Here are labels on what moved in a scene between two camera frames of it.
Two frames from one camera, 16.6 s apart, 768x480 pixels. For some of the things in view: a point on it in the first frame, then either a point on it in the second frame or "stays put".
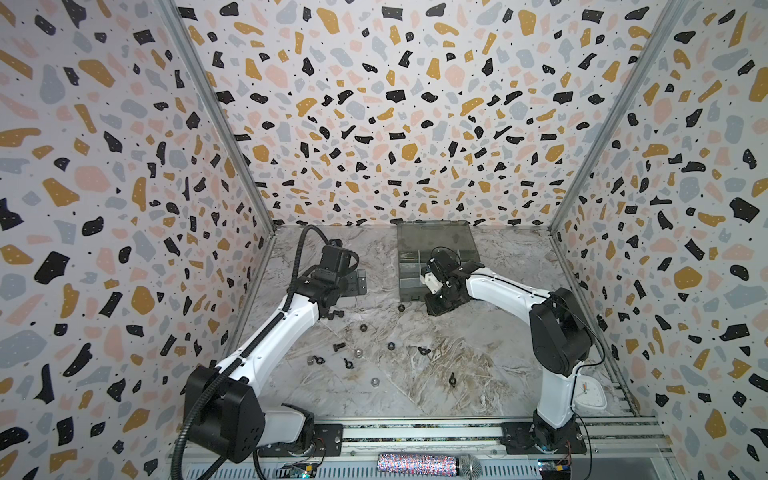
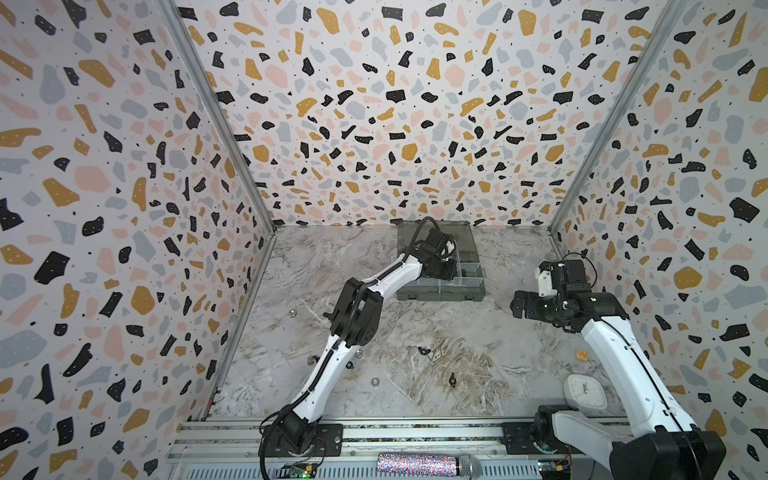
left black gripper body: (349, 286) -> (443, 270)
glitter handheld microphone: (428, 465) stays put
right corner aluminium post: (667, 24) stays put
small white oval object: (589, 394) stays put
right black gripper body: (437, 299) -> (525, 305)
